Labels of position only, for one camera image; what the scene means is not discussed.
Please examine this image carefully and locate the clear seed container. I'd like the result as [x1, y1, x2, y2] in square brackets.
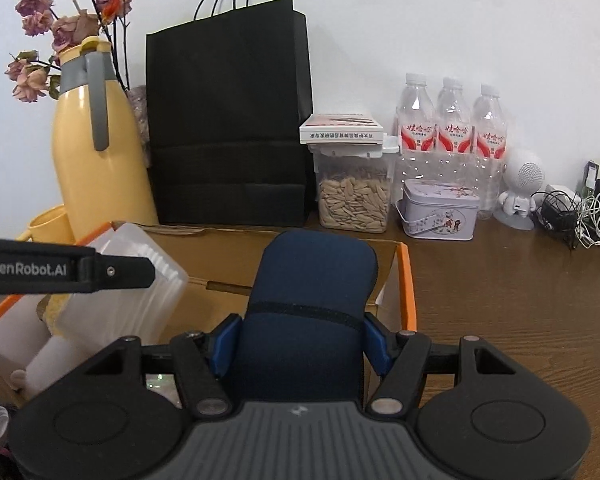
[307, 135, 401, 234]

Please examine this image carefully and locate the flat white box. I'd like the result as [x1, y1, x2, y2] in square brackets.
[300, 112, 387, 145]

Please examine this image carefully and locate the clear plastic bead container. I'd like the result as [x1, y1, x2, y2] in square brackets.
[57, 222, 190, 356]

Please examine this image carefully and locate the white robot speaker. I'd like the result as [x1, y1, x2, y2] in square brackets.
[494, 147, 546, 231]

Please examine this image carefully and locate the printed tin box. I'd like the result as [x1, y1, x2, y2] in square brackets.
[396, 178, 481, 242]

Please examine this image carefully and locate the red cardboard box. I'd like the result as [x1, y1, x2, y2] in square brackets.
[0, 220, 417, 411]

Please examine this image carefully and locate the yellow thermos jug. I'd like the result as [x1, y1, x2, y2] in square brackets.
[51, 36, 160, 243]

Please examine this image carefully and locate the dried rose bouquet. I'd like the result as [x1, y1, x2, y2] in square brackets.
[5, 0, 133, 103]

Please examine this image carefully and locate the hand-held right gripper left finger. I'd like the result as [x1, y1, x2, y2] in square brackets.
[82, 314, 246, 420]

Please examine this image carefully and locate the yellow mug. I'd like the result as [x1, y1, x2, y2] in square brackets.
[15, 205, 76, 246]

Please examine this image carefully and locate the navy zip case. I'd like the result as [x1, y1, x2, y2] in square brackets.
[225, 229, 380, 403]

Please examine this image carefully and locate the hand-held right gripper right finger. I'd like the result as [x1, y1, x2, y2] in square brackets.
[362, 312, 516, 418]

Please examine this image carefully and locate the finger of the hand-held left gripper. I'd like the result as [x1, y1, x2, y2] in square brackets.
[94, 255, 157, 292]

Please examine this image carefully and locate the black paper bag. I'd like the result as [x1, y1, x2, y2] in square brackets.
[145, 0, 315, 227]

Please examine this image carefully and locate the black charger cable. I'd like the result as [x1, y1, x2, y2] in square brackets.
[532, 185, 583, 248]

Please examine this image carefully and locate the plush sheep toy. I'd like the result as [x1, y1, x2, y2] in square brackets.
[10, 292, 101, 403]

